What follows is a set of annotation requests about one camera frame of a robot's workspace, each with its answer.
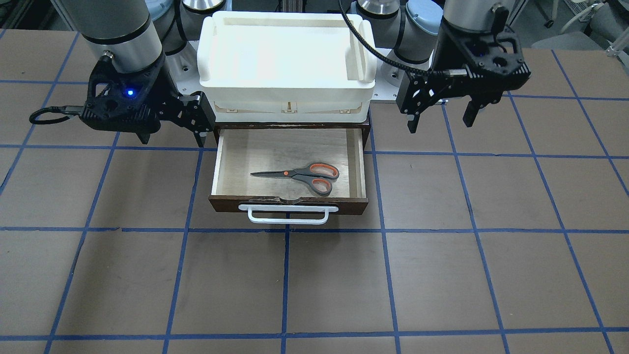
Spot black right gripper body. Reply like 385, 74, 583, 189
79, 52, 216, 135

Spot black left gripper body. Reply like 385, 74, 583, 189
396, 22, 532, 115

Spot wooden drawer with white handle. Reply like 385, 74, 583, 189
209, 128, 369, 224

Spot orange grey handled scissors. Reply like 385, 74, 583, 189
250, 163, 340, 197

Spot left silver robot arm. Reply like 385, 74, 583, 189
349, 0, 531, 134

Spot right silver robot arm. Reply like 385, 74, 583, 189
50, 0, 225, 147

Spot white plastic tray bin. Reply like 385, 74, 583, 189
197, 11, 377, 123

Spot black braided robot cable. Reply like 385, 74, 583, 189
338, 0, 467, 78

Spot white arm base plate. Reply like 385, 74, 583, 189
166, 49, 203, 95
371, 47, 449, 105

